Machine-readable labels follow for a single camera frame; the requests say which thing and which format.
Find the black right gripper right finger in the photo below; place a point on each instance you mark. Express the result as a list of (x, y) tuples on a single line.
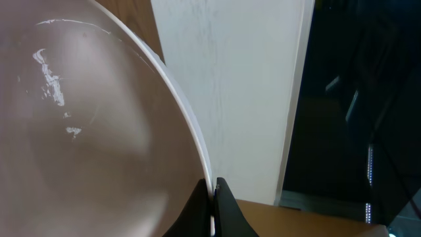
[(229, 220)]

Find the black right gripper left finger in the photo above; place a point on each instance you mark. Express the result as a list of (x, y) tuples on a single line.
[(195, 218)]

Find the white stained plate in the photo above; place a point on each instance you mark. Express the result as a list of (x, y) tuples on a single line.
[(97, 139)]

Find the dark window glass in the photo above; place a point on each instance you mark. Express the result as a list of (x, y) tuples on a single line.
[(355, 146)]

